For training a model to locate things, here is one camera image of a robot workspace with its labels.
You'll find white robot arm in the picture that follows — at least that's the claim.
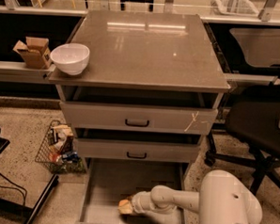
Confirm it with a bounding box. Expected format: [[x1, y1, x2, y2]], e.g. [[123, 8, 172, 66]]
[[118, 169, 263, 224]]

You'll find white bowl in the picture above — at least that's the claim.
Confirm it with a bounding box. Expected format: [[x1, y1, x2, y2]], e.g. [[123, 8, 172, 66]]
[[51, 43, 90, 75]]

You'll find wire basket with items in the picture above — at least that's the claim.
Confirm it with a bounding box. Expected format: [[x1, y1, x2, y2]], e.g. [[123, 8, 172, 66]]
[[35, 120, 86, 174]]

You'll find middle grey drawer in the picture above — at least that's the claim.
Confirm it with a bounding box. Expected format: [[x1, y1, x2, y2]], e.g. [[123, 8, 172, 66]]
[[74, 129, 201, 163]]

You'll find bottom grey drawer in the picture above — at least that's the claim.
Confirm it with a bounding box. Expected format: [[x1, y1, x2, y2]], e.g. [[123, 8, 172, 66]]
[[73, 159, 187, 224]]

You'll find grey drawer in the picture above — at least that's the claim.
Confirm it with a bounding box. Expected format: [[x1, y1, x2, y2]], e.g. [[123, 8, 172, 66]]
[[74, 129, 201, 163], [60, 87, 217, 135], [73, 159, 187, 224]]

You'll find open cardboard box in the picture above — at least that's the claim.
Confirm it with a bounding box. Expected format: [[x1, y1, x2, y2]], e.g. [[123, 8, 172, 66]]
[[13, 37, 52, 70]]

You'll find grey drawer cabinet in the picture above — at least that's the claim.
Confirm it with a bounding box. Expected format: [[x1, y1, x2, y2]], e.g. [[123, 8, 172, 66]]
[[40, 7, 235, 224]]

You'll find black cable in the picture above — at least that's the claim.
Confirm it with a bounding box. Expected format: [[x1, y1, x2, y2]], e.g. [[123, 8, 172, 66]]
[[0, 166, 30, 207]]

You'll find black stand base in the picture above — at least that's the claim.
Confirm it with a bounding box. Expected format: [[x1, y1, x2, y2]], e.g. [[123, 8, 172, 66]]
[[0, 120, 63, 224]]

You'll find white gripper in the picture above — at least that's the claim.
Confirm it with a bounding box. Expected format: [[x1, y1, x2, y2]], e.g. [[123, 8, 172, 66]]
[[118, 191, 155, 216]]

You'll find black office chair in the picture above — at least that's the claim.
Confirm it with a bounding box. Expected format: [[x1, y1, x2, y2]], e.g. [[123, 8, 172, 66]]
[[204, 85, 280, 194]]

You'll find top grey drawer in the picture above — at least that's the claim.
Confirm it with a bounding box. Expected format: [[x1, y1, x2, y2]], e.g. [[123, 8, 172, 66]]
[[60, 87, 217, 135]]

